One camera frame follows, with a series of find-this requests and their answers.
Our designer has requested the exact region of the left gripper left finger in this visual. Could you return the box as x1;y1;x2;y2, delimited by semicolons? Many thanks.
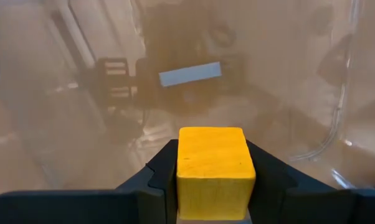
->
0;139;179;224

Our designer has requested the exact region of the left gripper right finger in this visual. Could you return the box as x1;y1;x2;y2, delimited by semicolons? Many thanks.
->
246;139;375;224

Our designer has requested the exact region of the yellow cube block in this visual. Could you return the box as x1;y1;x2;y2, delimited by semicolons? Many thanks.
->
176;126;257;221

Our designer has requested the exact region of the clear plastic bin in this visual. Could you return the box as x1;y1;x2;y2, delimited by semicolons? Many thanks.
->
0;0;375;200

